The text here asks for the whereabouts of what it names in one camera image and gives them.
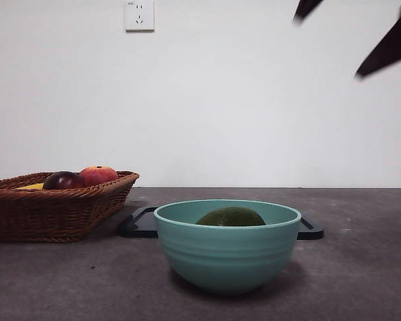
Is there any green avocado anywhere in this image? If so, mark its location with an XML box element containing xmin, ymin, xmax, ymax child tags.
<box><xmin>196</xmin><ymin>206</ymin><xmax>267</xmax><ymax>227</ymax></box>

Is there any brown woven wicker basket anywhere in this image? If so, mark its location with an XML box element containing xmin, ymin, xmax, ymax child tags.
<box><xmin>0</xmin><ymin>171</ymin><xmax>140</xmax><ymax>243</ymax></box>

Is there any white wall power socket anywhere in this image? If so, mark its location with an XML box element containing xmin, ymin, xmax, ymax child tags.
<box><xmin>125</xmin><ymin>0</ymin><xmax>155</xmax><ymax>33</ymax></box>

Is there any black rectangular tray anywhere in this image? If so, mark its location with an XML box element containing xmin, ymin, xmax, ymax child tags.
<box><xmin>116</xmin><ymin>206</ymin><xmax>324</xmax><ymax>240</ymax></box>

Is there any teal ceramic bowl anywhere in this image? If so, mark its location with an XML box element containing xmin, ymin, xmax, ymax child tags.
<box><xmin>152</xmin><ymin>199</ymin><xmax>302</xmax><ymax>295</ymax></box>

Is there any red and yellow apple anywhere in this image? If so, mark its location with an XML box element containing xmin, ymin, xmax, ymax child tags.
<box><xmin>79</xmin><ymin>165</ymin><xmax>120</xmax><ymax>187</ymax></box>

